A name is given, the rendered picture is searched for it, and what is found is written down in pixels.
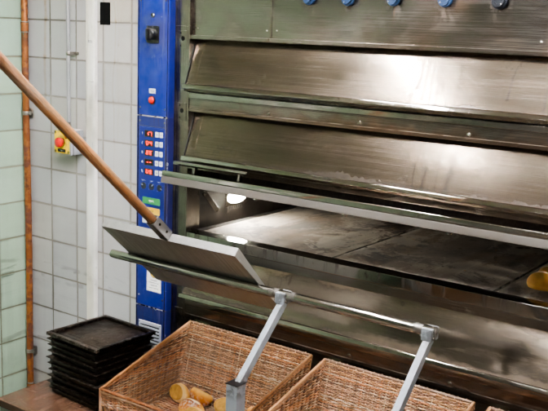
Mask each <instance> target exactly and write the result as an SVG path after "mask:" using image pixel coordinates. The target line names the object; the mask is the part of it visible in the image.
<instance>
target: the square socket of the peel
mask: <svg viewBox="0 0 548 411"><path fill-rule="evenodd" d="M155 216H156V215H155ZM156 217H157V219H156V221H155V222H154V223H151V224H150V223H148V222H146V224H147V225H148V226H149V227H150V228H151V229H152V230H153V231H154V232H155V233H156V234H157V235H158V236H159V237H160V238H161V239H164V240H169V238H170V236H171V234H172V231H171V230H170V229H169V227H168V226H167V225H166V224H165V223H164V222H163V221H162V220H161V219H160V218H159V217H158V216H156Z"/></svg>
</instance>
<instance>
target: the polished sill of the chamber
mask: <svg viewBox="0 0 548 411"><path fill-rule="evenodd" d="M186 237H191V238H194V239H198V240H203V241H209V242H213V243H217V244H220V245H227V246H231V247H236V248H239V250H240V251H241V252H242V253H243V254H245V255H249V256H253V257H256V258H261V259H267V260H271V261H275V262H278V263H285V264H289V265H294V266H297V267H304V268H308V269H311V270H316V271H319V272H326V273H330V274H334V275H338V276H345V277H349V278H352V279H357V280H360V281H367V282H371V283H375V284H379V285H385V286H390V287H393V288H397V289H404V290H408V291H412V292H416V293H420V294H426V295H430V296H434V297H438V298H445V299H448V300H453V301H456V302H460V303H467V304H471V305H475V306H479V307H486V308H489V309H493V310H497V311H501V312H508V313H512V314H516V315H520V316H526V317H530V318H534V319H538V320H545V321H548V303H547V302H543V301H539V300H535V299H530V298H523V297H520V296H515V295H511V294H504V293H500V292H496V291H492V290H487V289H481V288H476V287H472V286H468V285H461V284H457V283H453V282H448V281H441V280H437V279H433V278H429V277H424V276H418V275H414V274H409V273H405V272H398V271H394V270H390V269H386V268H381V267H375V266H370V265H366V264H362V263H355V262H351V261H347V260H342V259H336V258H331V257H327V256H323V255H318V254H312V253H308V252H303V251H299V250H292V249H288V248H284V247H280V246H275V245H269V244H264V243H260V242H256V241H249V240H245V239H241V238H236V237H232V236H225V235H221V234H217V233H212V232H206V231H202V230H197V229H196V230H192V231H189V232H187V236H186Z"/></svg>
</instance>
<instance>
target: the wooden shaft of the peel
mask: <svg viewBox="0 0 548 411"><path fill-rule="evenodd" d="M0 69H1V70H2V71H3V72H4V73H5V74H6V75H7V76H8V77H9V78H10V79H11V80H12V81H13V82H14V83H15V85H16V86H17V87H18V88H19V89H20V90H21V91H22V92H23V93H24V94H25V95H26V96H27V97H28V98H29V99H30V100H31V101H32V102H33V103H34V104H35V106H36V107H37V108H38V109H39V110H40V111H41V112H42V113H43V114H44V115H45V116H46V117H47V118H48V119H49V120H50V121H51V122H52V123H53V124H54V125H55V127H56V128H57V129H58V130H59V131H60V132H61V133H62V134H63V135H64V136H65V137H66V138H67V139H68V140H69V141H70V142H71V143H72V144H73V145H74V146H75V148H76V149H77V150H78V151H79V152H80V153H81V154H82V155H83V156H84V157H85V158H86V159H87V160H88V161H89V162H90V163H91V164H92V165H93V166H94V167H95V168H96V169H97V170H98V171H99V172H100V173H101V174H102V175H103V176H104V177H105V178H106V180H108V181H109V182H110V183H111V184H112V185H113V186H114V188H115V189H116V190H117V191H118V192H119V193H120V194H121V195H122V196H123V197H124V198H125V199H126V200H127V201H128V202H129V203H130V204H131V205H132V206H133V207H134V209H135V210H136V211H137V212H138V213H139V214H140V215H141V216H142V217H143V218H144V219H145V220H146V221H147V222H148V223H150V224H151V223H154V222H155V221H156V219H157V217H156V216H155V215H154V214H153V213H152V212H151V210H150V209H149V208H148V207H147V206H146V205H145V204H144V203H143V202H142V201H141V200H140V199H139V198H138V197H137V196H136V195H135V194H134V193H133V192H132V191H131V190H130V189H129V188H128V187H127V186H126V184H125V183H124V182H123V181H122V180H121V179H120V178H119V177H118V176H117V175H116V174H115V173H114V172H113V170H112V169H111V168H110V167H109V166H108V165H107V164H106V163H105V162H104V161H103V160H102V159H101V158H100V156H99V155H98V154H97V153H96V152H95V151H94V150H93V149H92V148H91V147H90V146H89V145H88V144H87V142H86V141H85V140H84V139H83V138H82V137H81V136H80V135H79V134H78V133H77V132H76V131H75V130H74V129H73V128H72V127H71V126H70V125H69V124H68V123H67V122H66V121H65V120H64V119H63V118H62V116H61V115H60V114H59V113H58V112H57V111H56V110H55V109H54V108H53V107H52V106H51V105H50V103H49V102H48V101H47V100H46V99H45V98H44V97H43V96H42V95H41V94H40V93H39V92H38V91H37V89H36V88H35V87H34V86H33V85H32V84H31V83H30V82H29V81H28V80H27V79H26V78H25V77H24V75H23V74H22V73H21V72H20V71H19V70H18V69H17V68H16V67H15V66H14V65H13V64H12V63H11V61H10V60H9V59H8V58H7V57H6V56H5V55H4V54H3V53H2V52H1V51H0Z"/></svg>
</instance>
